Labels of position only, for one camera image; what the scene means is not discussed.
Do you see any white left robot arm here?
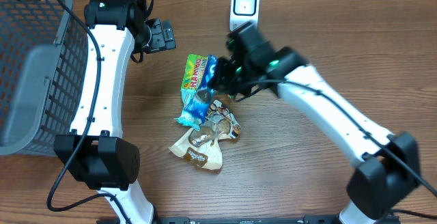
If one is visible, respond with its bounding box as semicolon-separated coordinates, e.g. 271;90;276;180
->
54;0;176;223

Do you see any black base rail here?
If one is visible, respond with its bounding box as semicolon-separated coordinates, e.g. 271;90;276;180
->
96;215;401;224

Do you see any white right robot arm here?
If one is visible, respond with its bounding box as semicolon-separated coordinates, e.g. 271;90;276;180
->
211;22;420;223

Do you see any white barcode scanner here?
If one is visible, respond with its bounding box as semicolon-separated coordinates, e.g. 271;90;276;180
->
229;0;259;31

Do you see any blue Oreo pack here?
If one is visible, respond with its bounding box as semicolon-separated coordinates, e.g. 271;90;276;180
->
195;55;217;123

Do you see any green Haribo candy bag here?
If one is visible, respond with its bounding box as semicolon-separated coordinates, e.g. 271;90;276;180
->
181;54;208;90

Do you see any beige cookie bag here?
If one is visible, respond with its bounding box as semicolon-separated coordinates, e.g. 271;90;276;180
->
169;100;241;171

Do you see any grey plastic basket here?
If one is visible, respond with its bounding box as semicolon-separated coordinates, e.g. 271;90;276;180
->
1;0;87;156

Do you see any light teal snack bar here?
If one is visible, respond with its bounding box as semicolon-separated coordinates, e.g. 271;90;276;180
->
176;89;201;131

